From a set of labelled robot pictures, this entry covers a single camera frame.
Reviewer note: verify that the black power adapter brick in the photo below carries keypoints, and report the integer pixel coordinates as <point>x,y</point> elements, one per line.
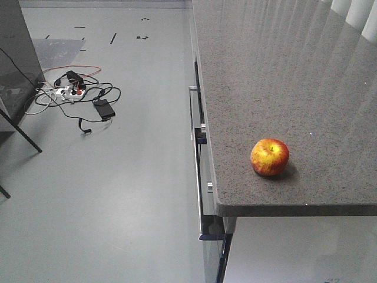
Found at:
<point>104,109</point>

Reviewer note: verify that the white power strip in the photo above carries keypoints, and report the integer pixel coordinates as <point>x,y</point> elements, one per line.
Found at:
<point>70,93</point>

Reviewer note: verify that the grey speckled kitchen counter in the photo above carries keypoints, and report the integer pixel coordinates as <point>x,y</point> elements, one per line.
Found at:
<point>297,72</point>

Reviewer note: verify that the dark grey cabinet panel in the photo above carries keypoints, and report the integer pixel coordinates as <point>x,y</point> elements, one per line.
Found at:
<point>21,72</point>

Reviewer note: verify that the black stand leg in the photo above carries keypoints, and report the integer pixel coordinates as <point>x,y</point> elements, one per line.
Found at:
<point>20,131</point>

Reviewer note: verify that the red yellow apple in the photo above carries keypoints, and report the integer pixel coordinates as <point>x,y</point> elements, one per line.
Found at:
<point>269,157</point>

